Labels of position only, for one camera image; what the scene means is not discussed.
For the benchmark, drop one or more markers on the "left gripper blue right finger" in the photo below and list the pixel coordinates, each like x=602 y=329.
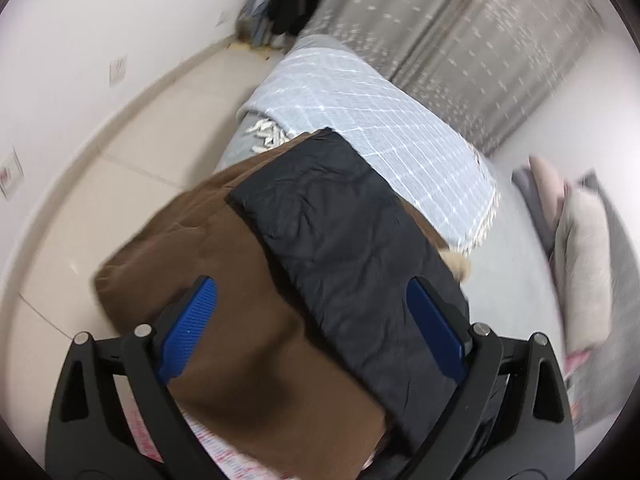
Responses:
x=443 y=327

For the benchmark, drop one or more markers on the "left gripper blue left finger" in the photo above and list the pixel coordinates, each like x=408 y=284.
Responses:
x=180 y=326

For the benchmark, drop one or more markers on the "black quilted puffer jacket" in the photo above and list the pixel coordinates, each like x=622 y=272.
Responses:
x=340 y=237

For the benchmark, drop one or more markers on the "black hanging clothes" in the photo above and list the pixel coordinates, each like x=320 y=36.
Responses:
x=274 y=24

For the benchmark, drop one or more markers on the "folded brown coat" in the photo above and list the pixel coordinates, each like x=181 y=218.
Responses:
x=261 y=377

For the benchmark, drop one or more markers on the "pink cloth under quilt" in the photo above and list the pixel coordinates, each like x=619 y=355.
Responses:
x=574 y=361

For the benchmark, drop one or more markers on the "patterned red green bedspread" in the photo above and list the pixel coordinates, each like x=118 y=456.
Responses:
x=232 y=463

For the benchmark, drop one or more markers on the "beige folded quilt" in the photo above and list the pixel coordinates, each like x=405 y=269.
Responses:
x=582 y=270

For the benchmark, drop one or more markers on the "grey padded headboard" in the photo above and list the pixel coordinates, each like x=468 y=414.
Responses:
x=602 y=386

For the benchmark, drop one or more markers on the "light blue checked blanket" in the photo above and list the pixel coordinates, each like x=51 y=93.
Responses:
x=421 y=157

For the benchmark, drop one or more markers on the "pink pillow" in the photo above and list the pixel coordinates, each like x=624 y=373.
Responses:
x=551 y=189

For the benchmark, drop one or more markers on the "grey star patterned curtain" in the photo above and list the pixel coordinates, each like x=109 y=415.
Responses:
x=482 y=66

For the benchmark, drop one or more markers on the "white wall socket near floor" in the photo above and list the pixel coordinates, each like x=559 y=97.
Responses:
x=11 y=175

